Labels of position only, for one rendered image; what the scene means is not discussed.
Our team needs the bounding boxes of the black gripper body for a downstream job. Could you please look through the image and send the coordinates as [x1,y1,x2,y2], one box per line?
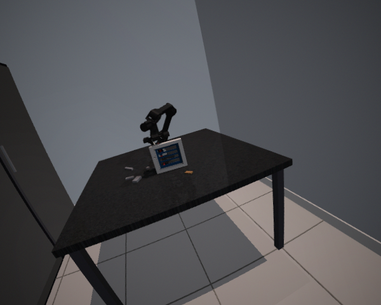
[143,127,170,143]

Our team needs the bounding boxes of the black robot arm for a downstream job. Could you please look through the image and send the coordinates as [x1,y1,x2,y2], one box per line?
[140,103,177,144]

